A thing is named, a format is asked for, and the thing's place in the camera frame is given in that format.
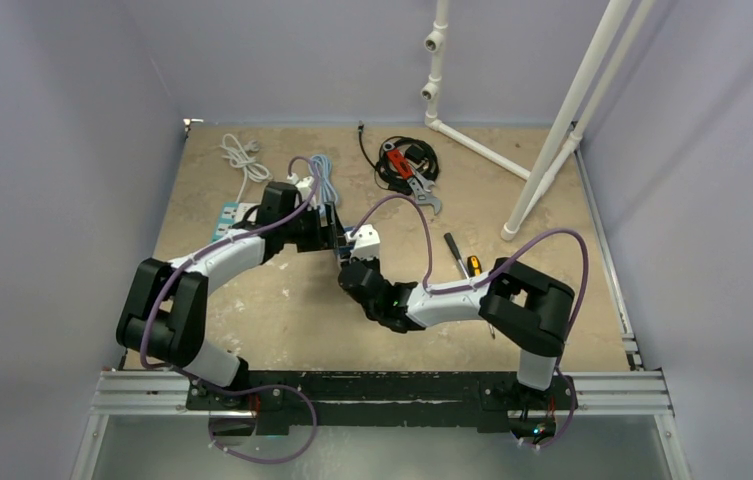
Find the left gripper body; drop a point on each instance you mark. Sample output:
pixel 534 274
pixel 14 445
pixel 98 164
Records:
pixel 304 229

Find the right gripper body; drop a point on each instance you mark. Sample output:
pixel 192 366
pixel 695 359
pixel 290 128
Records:
pixel 355 279

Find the white plug adapter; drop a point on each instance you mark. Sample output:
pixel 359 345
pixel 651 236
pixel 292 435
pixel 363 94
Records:
pixel 245 212

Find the teal power strip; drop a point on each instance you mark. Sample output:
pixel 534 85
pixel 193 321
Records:
pixel 226 219

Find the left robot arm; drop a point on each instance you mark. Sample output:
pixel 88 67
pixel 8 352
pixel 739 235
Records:
pixel 164 315

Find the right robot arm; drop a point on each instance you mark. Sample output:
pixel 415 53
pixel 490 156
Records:
pixel 526 306

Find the red adjustable wrench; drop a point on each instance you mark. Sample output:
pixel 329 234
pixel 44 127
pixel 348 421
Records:
pixel 420 187

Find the yellow black screwdriver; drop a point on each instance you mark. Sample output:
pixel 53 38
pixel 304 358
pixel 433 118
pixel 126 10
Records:
pixel 475 269

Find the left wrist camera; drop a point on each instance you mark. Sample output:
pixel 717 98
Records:
pixel 305 185

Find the black handle hammer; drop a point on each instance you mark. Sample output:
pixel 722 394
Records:
pixel 458 257

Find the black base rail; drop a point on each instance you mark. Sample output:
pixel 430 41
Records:
pixel 487 401

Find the white pvc pipe frame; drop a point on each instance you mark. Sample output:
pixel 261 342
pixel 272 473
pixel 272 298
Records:
pixel 537 62

